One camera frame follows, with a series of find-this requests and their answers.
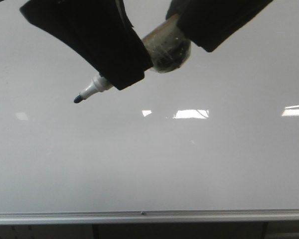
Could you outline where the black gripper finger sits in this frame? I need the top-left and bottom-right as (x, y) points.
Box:
(165, 0), (271, 52)
(19, 0), (153, 90)

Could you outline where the black whiteboard marker with tape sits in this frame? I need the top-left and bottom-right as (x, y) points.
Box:
(74, 13), (191, 104)

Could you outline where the white whiteboard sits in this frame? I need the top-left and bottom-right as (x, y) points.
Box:
(0, 0), (299, 213)

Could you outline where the aluminium whiteboard frame rail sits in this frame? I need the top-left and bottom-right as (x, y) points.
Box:
(0, 209), (299, 225)

